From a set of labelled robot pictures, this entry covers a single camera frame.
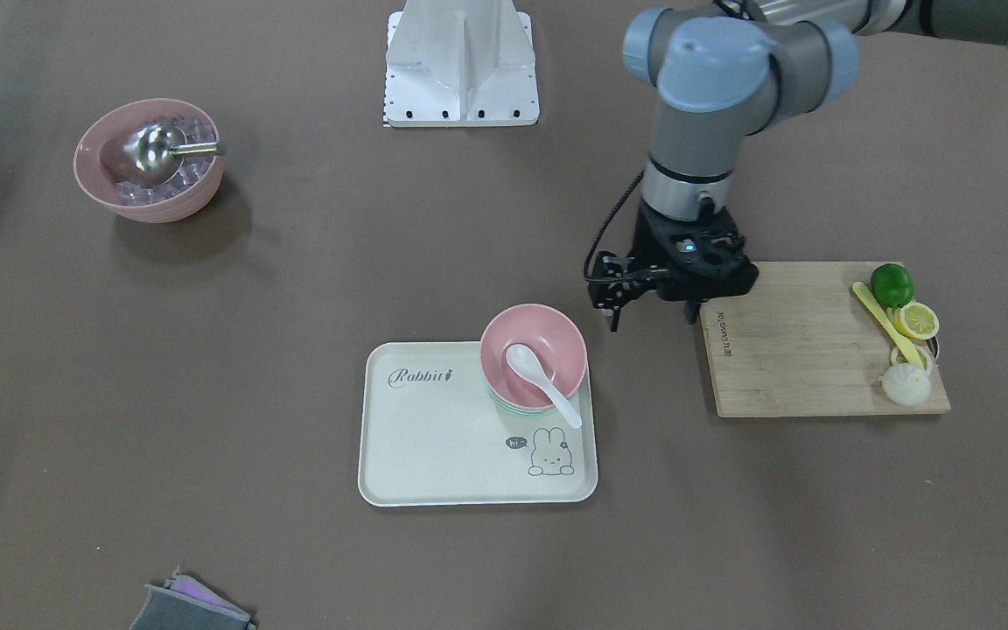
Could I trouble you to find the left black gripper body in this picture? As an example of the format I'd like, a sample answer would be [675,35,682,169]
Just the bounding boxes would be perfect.
[628,202,759,303]

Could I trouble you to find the small pink bowl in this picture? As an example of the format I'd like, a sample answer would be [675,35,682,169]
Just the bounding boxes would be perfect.
[479,304,588,412]

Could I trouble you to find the white ceramic spoon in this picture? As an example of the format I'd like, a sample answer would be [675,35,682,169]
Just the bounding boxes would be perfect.
[505,344,583,430]

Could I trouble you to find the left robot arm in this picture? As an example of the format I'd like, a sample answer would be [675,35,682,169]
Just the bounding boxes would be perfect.
[584,1,1008,331]

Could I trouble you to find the large pink ice bowl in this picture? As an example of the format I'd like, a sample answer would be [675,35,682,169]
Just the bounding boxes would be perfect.
[72,97,227,224]

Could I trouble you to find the wooden cutting board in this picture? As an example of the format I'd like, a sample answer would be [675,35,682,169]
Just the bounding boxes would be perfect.
[697,262,951,418]

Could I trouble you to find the stacked green bowls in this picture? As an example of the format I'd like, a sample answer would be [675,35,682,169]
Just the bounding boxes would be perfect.
[485,385,583,417]

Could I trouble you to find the green lime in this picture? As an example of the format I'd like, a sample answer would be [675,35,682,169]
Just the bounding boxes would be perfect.
[871,263,915,310]

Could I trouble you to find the yellow plastic knife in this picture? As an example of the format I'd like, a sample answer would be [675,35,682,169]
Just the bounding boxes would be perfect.
[850,282,927,368]

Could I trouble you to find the lemon slice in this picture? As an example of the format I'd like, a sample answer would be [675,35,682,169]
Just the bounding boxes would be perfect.
[889,344,935,376]
[889,302,940,340]

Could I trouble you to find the white toy bun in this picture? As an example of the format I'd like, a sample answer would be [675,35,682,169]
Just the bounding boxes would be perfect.
[879,363,932,407]

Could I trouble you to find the white rabbit tray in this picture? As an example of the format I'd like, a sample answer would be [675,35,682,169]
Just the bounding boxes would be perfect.
[359,340,599,507]

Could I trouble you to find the metal ice scoop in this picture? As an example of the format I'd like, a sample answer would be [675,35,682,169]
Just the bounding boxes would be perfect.
[99,122,228,187]

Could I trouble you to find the grey folded cloth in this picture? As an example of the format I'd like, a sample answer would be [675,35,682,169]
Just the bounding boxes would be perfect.
[129,570,257,629]

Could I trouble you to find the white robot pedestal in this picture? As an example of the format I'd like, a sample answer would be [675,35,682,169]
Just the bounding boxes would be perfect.
[383,1,541,128]

